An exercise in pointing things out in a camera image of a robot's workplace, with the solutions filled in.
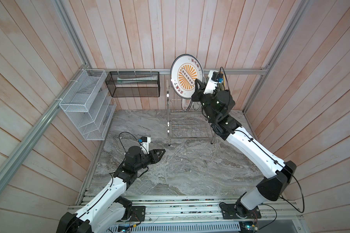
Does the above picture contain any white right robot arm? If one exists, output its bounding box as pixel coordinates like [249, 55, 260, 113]
[192, 79, 297, 218]

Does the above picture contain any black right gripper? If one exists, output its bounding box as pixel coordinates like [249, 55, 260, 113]
[193, 81, 219, 126]

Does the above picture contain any white plate with flower outline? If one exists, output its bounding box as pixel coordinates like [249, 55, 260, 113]
[192, 102, 202, 111]

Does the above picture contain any stainless steel dish rack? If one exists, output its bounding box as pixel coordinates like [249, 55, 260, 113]
[166, 83, 215, 146]

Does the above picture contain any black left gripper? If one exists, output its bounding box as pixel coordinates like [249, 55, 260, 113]
[135, 149, 166, 171]

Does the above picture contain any white wire mesh shelf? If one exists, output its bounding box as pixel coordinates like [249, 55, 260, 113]
[59, 69, 117, 141]

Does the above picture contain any orange sunburst plate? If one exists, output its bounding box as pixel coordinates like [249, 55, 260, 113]
[170, 54, 204, 99]
[181, 98, 193, 111]

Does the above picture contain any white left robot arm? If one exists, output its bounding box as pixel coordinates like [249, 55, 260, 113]
[56, 146, 166, 233]

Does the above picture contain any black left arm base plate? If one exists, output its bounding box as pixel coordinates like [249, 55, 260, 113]
[123, 206, 146, 222]

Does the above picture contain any black mesh wall basket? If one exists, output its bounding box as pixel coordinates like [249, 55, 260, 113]
[105, 71, 160, 98]

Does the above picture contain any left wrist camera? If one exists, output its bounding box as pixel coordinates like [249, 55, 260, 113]
[138, 136, 151, 154]

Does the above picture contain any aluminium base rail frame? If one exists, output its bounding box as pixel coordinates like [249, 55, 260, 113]
[61, 195, 304, 233]

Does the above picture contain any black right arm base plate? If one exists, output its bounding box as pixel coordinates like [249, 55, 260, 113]
[219, 203, 262, 219]

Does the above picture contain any cat and stars orange-rim plate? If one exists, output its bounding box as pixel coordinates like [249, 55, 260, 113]
[217, 72, 226, 91]

